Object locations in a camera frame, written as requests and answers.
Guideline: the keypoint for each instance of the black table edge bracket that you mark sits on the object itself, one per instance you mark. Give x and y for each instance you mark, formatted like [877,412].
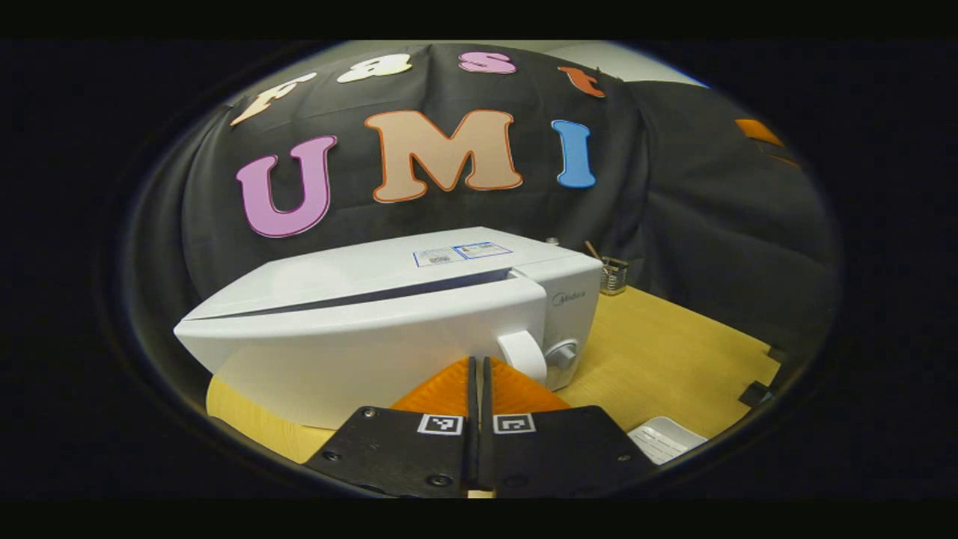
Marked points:
[778,354]
[754,393]

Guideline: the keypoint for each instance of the white microwave oven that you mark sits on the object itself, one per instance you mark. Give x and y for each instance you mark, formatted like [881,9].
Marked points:
[359,344]

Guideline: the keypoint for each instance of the wooden stick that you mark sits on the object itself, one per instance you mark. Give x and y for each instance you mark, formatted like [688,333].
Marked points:
[593,251]

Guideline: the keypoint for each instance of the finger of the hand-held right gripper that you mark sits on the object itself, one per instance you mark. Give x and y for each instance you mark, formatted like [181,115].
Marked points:
[757,132]
[786,160]

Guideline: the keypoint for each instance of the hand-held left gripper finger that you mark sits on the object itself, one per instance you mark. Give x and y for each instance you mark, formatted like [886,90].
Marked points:
[486,457]
[471,457]

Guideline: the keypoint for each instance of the white food plate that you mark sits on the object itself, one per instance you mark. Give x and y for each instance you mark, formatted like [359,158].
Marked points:
[666,440]

